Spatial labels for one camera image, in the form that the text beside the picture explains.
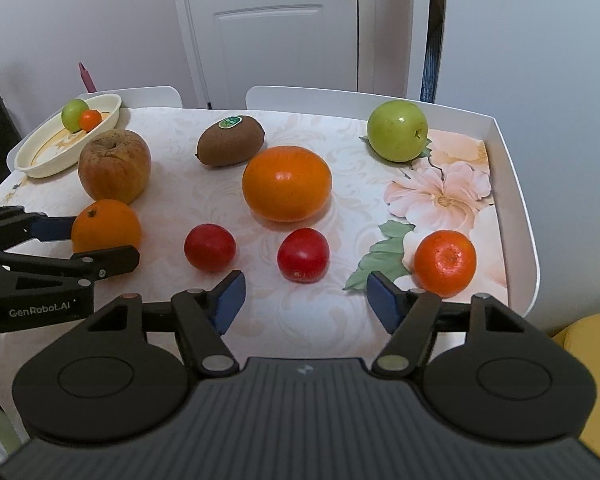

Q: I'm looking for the yellow stool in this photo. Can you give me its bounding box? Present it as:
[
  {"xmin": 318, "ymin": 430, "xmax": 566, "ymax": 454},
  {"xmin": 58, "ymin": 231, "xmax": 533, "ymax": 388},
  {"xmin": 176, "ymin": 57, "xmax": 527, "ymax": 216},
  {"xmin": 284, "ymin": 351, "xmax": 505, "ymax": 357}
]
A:
[{"xmin": 550, "ymin": 310, "xmax": 600, "ymax": 463}]

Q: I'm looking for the large green apple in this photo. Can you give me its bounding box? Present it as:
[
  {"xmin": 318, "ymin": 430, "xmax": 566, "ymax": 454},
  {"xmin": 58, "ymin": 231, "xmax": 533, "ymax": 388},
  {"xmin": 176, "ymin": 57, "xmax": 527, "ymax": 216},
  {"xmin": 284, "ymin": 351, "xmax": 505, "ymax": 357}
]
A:
[{"xmin": 367, "ymin": 100, "xmax": 429, "ymax": 163}]

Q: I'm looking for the striped hanging cloth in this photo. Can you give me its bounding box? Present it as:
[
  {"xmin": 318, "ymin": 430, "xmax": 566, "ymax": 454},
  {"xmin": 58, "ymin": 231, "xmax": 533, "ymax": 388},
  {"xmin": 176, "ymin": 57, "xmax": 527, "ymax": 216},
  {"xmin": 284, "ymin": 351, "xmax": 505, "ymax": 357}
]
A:
[{"xmin": 420, "ymin": 0, "xmax": 447, "ymax": 103}]

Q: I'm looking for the small green apple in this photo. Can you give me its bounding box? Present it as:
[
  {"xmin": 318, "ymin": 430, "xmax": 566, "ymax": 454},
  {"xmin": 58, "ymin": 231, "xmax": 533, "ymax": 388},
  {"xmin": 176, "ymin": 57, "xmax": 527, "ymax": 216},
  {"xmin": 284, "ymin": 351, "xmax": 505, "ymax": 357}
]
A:
[{"xmin": 61, "ymin": 99, "xmax": 91, "ymax": 134}]

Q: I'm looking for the glossy orange tangerine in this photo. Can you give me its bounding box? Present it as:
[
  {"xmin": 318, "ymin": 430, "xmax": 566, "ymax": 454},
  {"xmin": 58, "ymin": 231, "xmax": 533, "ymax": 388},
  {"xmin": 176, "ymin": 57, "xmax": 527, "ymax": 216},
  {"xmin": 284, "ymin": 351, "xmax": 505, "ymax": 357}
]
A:
[{"xmin": 413, "ymin": 230, "xmax": 478, "ymax": 297}]

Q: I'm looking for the large orange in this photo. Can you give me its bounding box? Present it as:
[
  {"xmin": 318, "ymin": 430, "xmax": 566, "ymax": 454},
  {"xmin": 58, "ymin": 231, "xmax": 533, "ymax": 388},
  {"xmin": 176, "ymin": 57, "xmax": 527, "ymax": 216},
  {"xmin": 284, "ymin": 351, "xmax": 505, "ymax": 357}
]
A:
[{"xmin": 242, "ymin": 145, "xmax": 333, "ymax": 224}]

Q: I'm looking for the white sliding door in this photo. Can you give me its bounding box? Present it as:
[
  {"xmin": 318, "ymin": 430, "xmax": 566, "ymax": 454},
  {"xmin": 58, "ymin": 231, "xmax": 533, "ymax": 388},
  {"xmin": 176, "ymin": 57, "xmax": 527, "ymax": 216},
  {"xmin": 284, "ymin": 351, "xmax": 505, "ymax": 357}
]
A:
[{"xmin": 432, "ymin": 0, "xmax": 600, "ymax": 331}]

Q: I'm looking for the white panelled door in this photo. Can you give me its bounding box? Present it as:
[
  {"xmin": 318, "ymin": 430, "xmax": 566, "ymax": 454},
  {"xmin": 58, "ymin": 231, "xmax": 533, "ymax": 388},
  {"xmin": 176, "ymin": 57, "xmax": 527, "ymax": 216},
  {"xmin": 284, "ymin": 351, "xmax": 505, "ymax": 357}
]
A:
[{"xmin": 169, "ymin": 0, "xmax": 362, "ymax": 111}]

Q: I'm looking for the white rimmed table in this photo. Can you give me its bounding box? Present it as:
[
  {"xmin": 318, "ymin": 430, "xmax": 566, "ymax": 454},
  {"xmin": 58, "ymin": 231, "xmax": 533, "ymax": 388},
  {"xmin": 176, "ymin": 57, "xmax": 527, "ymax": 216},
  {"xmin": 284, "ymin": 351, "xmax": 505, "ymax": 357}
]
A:
[{"xmin": 0, "ymin": 85, "xmax": 540, "ymax": 333}]

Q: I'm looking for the pink stick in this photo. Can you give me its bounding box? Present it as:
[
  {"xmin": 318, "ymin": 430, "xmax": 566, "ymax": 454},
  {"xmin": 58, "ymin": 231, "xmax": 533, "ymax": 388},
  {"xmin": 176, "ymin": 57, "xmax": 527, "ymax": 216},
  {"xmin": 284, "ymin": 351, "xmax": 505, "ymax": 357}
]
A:
[{"xmin": 78, "ymin": 62, "xmax": 97, "ymax": 94}]

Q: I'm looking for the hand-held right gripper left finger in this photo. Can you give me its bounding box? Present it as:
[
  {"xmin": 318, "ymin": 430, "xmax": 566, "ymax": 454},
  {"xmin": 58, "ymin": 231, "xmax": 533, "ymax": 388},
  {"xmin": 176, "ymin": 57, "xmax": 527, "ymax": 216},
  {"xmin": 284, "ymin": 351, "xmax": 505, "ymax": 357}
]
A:
[{"xmin": 87, "ymin": 270, "xmax": 247, "ymax": 376}]

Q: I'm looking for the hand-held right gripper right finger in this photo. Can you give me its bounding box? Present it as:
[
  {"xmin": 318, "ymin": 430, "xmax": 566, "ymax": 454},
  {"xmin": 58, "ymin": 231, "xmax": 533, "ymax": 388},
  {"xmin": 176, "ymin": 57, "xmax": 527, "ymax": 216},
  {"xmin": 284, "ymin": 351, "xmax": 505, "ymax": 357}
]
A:
[{"xmin": 367, "ymin": 270, "xmax": 526, "ymax": 378}]

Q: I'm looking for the brown kiwi with green sticker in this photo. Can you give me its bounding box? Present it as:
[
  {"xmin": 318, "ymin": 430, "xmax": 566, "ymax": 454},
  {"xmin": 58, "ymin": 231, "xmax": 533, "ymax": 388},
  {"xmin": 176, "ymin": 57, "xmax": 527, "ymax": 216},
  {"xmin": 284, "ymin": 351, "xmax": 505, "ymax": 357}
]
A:
[{"xmin": 196, "ymin": 115, "xmax": 266, "ymax": 167}]

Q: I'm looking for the cream oval plate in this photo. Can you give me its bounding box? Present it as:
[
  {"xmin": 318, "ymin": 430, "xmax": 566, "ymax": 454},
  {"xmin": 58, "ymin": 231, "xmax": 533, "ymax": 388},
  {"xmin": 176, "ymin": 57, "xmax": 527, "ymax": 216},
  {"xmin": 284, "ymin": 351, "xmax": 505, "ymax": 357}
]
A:
[{"xmin": 6, "ymin": 93, "xmax": 123, "ymax": 179}]

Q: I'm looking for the brownish red apple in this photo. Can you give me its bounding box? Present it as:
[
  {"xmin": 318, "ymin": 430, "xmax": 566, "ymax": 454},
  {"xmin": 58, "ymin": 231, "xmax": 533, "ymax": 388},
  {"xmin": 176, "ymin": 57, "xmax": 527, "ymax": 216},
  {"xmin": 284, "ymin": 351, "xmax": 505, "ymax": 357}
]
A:
[{"xmin": 78, "ymin": 129, "xmax": 152, "ymax": 206}]

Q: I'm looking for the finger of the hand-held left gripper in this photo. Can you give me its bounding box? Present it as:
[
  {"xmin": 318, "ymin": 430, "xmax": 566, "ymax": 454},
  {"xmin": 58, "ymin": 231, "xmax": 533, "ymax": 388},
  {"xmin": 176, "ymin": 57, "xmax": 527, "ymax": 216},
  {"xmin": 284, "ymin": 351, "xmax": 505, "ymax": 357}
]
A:
[
  {"xmin": 0, "ymin": 245, "xmax": 141, "ymax": 282},
  {"xmin": 0, "ymin": 206, "xmax": 77, "ymax": 257}
]

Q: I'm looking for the red tomato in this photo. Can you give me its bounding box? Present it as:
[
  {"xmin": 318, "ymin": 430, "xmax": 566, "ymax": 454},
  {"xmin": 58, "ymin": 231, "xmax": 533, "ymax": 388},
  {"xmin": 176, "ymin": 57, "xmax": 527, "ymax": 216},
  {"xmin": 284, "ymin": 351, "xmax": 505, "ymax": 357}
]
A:
[
  {"xmin": 277, "ymin": 228, "xmax": 331, "ymax": 282},
  {"xmin": 183, "ymin": 223, "xmax": 237, "ymax": 274}
]

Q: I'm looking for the medium orange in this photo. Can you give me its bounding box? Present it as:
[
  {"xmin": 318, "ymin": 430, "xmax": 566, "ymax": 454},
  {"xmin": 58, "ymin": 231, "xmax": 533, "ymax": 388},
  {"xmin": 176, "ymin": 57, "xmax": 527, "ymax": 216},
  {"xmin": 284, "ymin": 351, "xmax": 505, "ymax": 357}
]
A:
[{"xmin": 71, "ymin": 199, "xmax": 143, "ymax": 256}]

